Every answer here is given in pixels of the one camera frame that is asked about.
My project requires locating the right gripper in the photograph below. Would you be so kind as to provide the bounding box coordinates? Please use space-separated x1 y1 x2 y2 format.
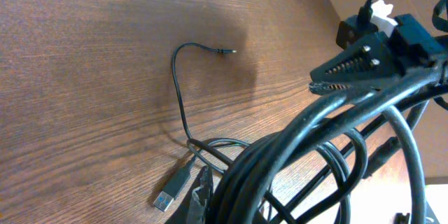
309 14 447 96

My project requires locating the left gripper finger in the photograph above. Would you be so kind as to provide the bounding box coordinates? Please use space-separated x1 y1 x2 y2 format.
165 166 214 224

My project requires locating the black USB cable thin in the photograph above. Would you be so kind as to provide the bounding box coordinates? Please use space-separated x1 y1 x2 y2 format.
170 41 253 176

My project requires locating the black USB cable thick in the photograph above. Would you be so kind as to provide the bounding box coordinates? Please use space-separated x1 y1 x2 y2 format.
152 66 448 224

